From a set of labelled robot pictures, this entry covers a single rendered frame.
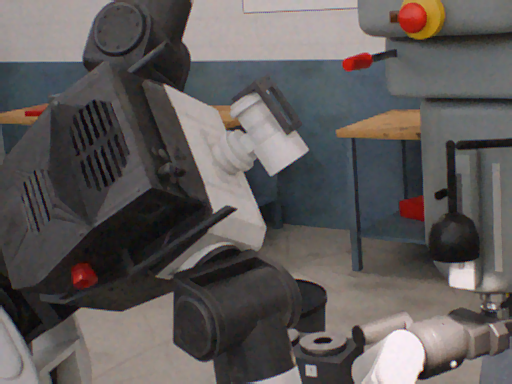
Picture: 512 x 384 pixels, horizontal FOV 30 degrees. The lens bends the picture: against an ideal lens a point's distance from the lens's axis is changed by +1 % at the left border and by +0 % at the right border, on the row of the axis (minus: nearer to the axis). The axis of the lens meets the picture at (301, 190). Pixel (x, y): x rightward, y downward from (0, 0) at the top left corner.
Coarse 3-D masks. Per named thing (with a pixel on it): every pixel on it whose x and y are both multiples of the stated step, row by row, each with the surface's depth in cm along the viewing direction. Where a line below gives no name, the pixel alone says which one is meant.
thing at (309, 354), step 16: (304, 336) 188; (320, 336) 185; (336, 336) 185; (304, 352) 181; (320, 352) 179; (336, 352) 180; (352, 352) 181; (304, 368) 179; (320, 368) 178; (336, 368) 176
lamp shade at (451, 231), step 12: (444, 216) 136; (456, 216) 135; (432, 228) 136; (444, 228) 134; (456, 228) 134; (468, 228) 134; (432, 240) 135; (444, 240) 134; (456, 240) 133; (468, 240) 134; (432, 252) 136; (444, 252) 134; (456, 252) 134; (468, 252) 134
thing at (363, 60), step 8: (352, 56) 134; (360, 56) 135; (368, 56) 136; (376, 56) 139; (384, 56) 141; (392, 56) 144; (344, 64) 134; (352, 64) 133; (360, 64) 135; (368, 64) 136
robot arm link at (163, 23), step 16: (144, 0) 143; (160, 0) 143; (176, 0) 144; (160, 16) 143; (176, 16) 144; (160, 32) 141; (176, 32) 145; (176, 48) 146; (160, 64) 143; (176, 64) 146
